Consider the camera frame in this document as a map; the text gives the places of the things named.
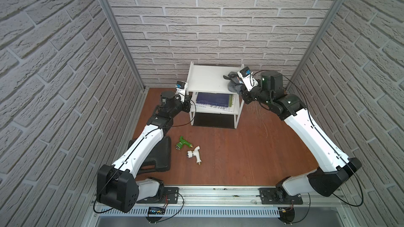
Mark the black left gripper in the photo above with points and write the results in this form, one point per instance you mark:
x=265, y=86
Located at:
x=186, y=105

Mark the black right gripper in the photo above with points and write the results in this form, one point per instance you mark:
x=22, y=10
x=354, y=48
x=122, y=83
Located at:
x=245, y=95

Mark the grey and pink cloth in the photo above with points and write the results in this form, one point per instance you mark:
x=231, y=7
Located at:
x=235, y=84

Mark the white metal bookshelf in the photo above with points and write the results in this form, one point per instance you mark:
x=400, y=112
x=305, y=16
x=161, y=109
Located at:
x=202, y=78

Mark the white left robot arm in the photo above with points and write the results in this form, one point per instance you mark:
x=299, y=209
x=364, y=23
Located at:
x=116, y=184

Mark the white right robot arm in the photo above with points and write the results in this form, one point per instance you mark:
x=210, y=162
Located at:
x=334, y=166

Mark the green book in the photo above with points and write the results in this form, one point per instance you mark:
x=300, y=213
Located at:
x=232, y=101

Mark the dark blue book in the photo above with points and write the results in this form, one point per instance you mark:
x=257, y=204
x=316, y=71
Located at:
x=214, y=99

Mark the green toy drill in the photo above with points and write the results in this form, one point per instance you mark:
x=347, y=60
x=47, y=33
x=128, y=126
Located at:
x=182, y=142

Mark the white toy drill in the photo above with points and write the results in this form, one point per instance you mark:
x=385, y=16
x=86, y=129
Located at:
x=195, y=153

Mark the small green circuit board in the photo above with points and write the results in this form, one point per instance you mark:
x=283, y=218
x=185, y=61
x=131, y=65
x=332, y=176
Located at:
x=156, y=211

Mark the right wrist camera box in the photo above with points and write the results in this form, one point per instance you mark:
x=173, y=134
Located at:
x=247, y=78

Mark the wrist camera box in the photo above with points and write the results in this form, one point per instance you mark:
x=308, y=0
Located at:
x=247, y=78
x=181, y=87

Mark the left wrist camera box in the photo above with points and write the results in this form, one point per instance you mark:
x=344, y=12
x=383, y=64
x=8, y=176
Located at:
x=181, y=87

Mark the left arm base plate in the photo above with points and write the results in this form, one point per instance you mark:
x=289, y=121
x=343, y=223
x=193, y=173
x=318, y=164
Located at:
x=167, y=196

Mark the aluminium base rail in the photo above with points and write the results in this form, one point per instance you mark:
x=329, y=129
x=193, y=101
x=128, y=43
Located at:
x=316, y=210

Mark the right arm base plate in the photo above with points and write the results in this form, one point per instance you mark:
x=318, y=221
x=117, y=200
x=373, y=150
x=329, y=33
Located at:
x=277, y=196

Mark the white perforated cable duct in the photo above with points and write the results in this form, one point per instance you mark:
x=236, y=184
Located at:
x=210, y=212

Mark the black connector with wires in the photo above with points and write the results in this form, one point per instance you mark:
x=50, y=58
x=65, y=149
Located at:
x=286, y=215

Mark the aluminium corner post left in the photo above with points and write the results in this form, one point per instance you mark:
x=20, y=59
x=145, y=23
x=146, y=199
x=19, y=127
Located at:
x=108, y=11

